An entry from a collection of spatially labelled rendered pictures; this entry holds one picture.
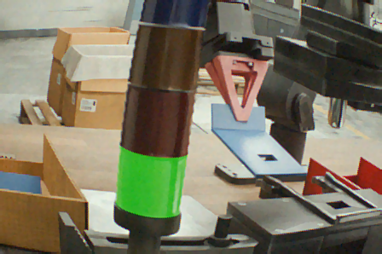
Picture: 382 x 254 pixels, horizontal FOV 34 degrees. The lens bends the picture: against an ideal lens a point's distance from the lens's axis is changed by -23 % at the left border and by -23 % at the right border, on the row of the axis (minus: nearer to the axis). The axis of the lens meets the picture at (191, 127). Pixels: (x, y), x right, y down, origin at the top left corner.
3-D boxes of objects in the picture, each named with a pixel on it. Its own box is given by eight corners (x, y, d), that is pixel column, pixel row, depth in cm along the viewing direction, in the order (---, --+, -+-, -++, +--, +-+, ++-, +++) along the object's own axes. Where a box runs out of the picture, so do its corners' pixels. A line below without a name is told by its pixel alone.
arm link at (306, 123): (299, 94, 102) (321, 95, 106) (260, 78, 109) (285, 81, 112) (293, 137, 104) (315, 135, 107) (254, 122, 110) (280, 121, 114)
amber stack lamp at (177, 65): (182, 77, 44) (190, 24, 43) (209, 92, 40) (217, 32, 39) (119, 75, 42) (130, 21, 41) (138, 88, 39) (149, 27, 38)
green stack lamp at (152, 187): (166, 197, 45) (173, 142, 44) (190, 218, 42) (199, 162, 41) (107, 193, 44) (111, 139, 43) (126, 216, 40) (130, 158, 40)
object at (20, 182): (40, 198, 81) (40, 176, 81) (62, 246, 67) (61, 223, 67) (-2, 191, 79) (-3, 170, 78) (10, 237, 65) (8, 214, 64)
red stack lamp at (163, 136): (174, 140, 44) (182, 81, 44) (199, 158, 41) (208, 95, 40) (111, 136, 43) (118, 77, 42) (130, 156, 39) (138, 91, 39)
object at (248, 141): (259, 129, 95) (263, 106, 94) (306, 176, 81) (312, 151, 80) (206, 126, 92) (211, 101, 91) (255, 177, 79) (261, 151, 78)
